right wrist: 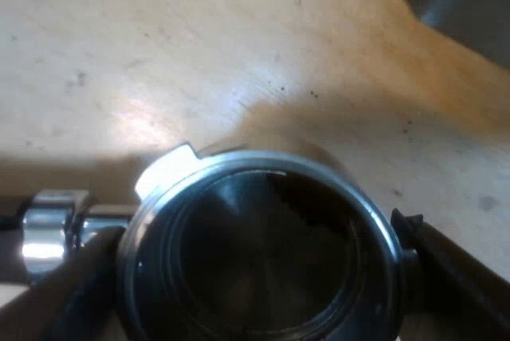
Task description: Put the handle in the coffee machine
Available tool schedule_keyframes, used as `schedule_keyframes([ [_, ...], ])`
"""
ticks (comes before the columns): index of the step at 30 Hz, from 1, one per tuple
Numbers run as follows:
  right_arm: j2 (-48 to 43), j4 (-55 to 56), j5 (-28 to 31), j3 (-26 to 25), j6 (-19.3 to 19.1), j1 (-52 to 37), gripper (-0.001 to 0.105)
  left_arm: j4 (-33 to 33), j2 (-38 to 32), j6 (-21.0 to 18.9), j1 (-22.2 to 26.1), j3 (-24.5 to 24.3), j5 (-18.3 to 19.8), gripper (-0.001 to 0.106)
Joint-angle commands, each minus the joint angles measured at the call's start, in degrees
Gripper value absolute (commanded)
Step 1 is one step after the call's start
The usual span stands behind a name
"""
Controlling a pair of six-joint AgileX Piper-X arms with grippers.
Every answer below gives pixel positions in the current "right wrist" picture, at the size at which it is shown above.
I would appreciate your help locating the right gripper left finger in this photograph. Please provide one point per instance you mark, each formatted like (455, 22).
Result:
(75, 297)

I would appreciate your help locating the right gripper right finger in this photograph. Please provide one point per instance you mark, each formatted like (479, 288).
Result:
(446, 273)

